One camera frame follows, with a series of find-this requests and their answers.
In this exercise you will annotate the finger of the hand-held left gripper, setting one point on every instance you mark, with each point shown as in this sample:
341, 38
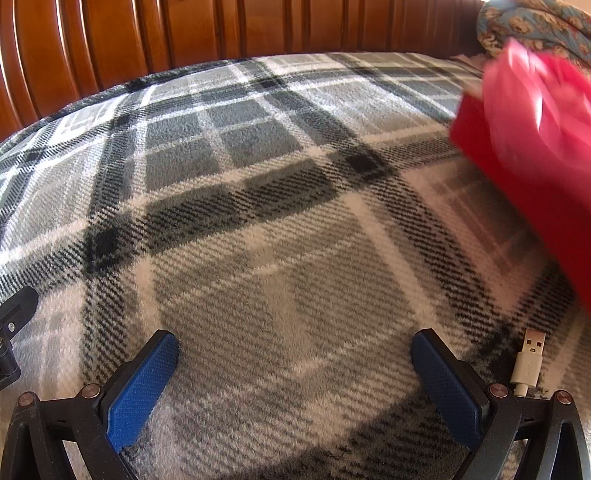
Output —
16, 307

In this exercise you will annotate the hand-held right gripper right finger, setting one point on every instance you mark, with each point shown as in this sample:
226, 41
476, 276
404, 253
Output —
450, 392

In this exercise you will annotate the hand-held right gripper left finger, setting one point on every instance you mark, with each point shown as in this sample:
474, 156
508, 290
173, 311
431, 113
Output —
138, 392

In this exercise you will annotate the red cloth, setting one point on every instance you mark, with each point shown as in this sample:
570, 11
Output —
531, 152

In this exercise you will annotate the grey plaid blanket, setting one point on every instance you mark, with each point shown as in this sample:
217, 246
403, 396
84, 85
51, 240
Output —
277, 230

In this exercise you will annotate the wooden headboard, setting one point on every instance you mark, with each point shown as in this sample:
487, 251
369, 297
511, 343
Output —
138, 37

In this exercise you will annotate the floral quilt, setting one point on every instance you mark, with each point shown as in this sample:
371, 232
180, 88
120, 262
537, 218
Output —
535, 23

